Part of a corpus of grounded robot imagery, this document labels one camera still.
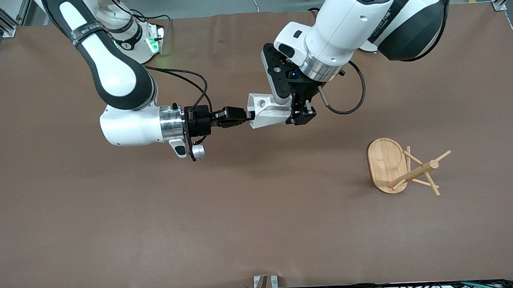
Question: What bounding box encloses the wooden cup rack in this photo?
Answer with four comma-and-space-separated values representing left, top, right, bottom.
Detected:
366, 134, 454, 199

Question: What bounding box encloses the brown table cover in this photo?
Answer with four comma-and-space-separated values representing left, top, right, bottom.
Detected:
0, 1, 513, 288

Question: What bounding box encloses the white faceted cup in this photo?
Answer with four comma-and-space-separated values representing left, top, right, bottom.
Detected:
247, 91, 296, 130

